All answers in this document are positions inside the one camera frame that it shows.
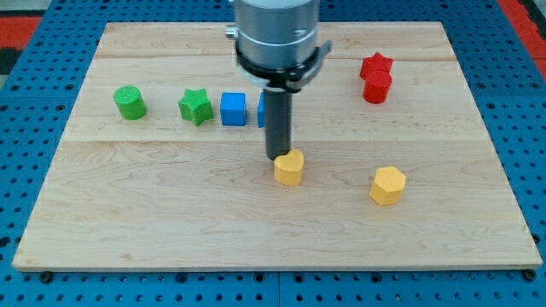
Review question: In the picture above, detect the yellow heart block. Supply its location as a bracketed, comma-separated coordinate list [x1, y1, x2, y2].
[274, 149, 305, 186]

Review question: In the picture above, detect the blue cube block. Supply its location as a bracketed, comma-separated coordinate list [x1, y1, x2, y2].
[220, 92, 247, 126]

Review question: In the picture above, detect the yellow hexagon block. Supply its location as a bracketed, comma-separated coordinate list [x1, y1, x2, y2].
[369, 166, 406, 206]

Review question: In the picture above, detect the wooden board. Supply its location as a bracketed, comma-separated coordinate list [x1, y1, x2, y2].
[13, 22, 543, 272]

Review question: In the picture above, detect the green cylinder block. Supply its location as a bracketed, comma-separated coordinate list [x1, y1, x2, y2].
[113, 85, 147, 120]

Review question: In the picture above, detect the red cylinder block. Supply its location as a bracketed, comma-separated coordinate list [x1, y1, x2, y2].
[363, 70, 392, 104]

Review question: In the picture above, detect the red star block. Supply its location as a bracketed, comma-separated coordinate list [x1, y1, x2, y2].
[359, 52, 394, 80]

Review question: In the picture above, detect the blue block behind pusher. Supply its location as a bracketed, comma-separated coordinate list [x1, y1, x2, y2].
[257, 92, 265, 128]

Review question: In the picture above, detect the green star block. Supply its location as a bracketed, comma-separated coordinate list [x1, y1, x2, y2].
[178, 89, 213, 126]

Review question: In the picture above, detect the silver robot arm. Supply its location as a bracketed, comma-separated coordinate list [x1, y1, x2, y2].
[225, 0, 332, 94]

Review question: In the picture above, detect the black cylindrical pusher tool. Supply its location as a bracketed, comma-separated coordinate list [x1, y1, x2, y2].
[264, 90, 292, 160]

